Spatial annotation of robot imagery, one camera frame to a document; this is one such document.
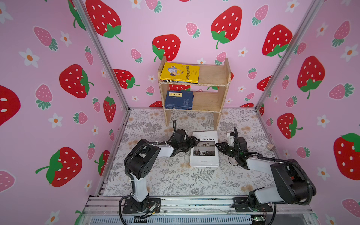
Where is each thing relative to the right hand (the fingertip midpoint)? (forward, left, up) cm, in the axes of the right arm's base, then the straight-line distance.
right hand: (214, 144), depth 90 cm
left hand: (+1, +11, -1) cm, 11 cm away
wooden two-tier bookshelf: (+35, +6, +13) cm, 38 cm away
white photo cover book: (-6, +6, -2) cm, 9 cm away
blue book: (+21, +26, +19) cm, 38 cm away
